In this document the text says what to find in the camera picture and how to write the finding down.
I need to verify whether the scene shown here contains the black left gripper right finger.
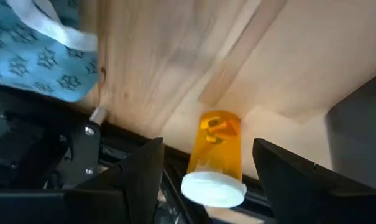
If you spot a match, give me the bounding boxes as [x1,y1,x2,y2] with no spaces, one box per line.
[252,138,376,224]

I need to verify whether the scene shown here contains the grey plastic tray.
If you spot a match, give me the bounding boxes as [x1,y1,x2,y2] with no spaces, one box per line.
[326,68,376,192]

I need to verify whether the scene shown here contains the orange pill bottle white cap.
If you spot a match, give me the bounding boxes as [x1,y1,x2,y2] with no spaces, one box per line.
[180,109,247,208]

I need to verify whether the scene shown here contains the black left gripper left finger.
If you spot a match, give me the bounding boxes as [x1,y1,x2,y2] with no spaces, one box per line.
[65,137,165,224]

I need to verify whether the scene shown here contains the blue patterned gown white ties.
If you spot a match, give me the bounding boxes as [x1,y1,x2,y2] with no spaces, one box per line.
[0,0,99,103]

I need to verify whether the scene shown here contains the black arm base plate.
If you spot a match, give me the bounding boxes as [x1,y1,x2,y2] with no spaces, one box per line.
[52,107,108,190]

